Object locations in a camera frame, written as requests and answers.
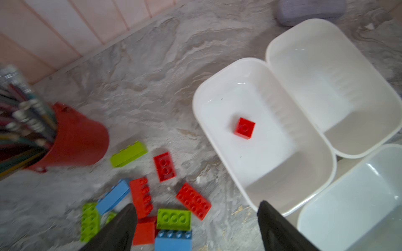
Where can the white bin rear right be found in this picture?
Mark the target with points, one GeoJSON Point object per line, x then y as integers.
{"type": "Point", "coordinates": [336, 86]}

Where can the red long brick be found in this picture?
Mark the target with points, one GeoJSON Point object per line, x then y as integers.
{"type": "Point", "coordinates": [141, 197]}

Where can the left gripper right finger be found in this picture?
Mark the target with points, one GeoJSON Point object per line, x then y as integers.
{"type": "Point", "coordinates": [278, 234]}

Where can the small red square brick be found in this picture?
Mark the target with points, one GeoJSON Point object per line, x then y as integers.
{"type": "Point", "coordinates": [244, 128]}

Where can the green brick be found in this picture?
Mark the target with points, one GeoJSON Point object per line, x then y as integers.
{"type": "Point", "coordinates": [129, 154]}
{"type": "Point", "coordinates": [173, 219]}
{"type": "Point", "coordinates": [110, 217]}
{"type": "Point", "coordinates": [90, 222]}

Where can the blue brick centre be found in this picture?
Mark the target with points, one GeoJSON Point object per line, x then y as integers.
{"type": "Point", "coordinates": [170, 240]}

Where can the blue brick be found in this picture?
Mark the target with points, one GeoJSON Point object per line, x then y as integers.
{"type": "Point", "coordinates": [170, 240]}
{"type": "Point", "coordinates": [114, 197]}

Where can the red pencil cup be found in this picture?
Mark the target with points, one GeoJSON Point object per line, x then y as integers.
{"type": "Point", "coordinates": [80, 141]}

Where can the blue brick top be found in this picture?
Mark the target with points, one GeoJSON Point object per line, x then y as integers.
{"type": "Point", "coordinates": [114, 197]}

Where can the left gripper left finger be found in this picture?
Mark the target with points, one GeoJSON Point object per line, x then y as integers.
{"type": "Point", "coordinates": [118, 234]}

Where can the red brick low centre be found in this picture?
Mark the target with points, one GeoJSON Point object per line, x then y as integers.
{"type": "Point", "coordinates": [164, 167]}

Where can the white bin rear left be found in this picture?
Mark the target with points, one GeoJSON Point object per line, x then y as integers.
{"type": "Point", "coordinates": [287, 161]}

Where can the white bin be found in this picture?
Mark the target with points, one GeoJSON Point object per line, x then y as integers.
{"type": "Point", "coordinates": [287, 161]}
{"type": "Point", "coordinates": [336, 86]}
{"type": "Point", "coordinates": [362, 209]}

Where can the white bin front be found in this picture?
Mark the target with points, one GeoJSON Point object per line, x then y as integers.
{"type": "Point", "coordinates": [362, 209]}

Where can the bundle of pencils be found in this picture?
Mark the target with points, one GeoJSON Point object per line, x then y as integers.
{"type": "Point", "coordinates": [28, 124]}

